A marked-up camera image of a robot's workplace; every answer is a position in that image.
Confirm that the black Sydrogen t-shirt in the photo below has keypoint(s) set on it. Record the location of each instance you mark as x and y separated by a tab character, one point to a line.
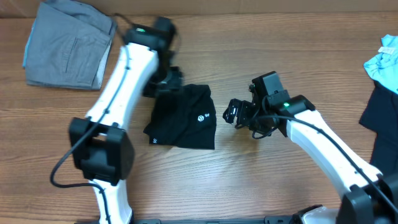
185	119

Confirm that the folded light blue garment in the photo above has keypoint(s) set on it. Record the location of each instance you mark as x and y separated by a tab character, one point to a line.
26	50

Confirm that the black garment at right edge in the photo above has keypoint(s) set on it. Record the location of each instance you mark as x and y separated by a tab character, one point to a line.
380	116

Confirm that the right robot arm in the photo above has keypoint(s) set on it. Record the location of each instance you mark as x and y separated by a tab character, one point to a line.
366	195

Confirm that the light blue shirt right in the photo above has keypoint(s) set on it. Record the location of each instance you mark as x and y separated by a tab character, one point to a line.
383	66

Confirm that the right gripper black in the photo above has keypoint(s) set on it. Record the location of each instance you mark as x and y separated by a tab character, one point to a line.
245	109

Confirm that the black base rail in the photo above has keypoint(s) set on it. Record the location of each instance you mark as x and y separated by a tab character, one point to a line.
284	219

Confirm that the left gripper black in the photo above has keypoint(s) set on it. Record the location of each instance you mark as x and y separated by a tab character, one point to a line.
178	78

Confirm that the folded grey trousers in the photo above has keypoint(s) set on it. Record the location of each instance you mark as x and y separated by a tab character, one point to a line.
70	45

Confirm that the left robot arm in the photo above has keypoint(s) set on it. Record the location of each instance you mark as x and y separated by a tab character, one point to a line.
101	147

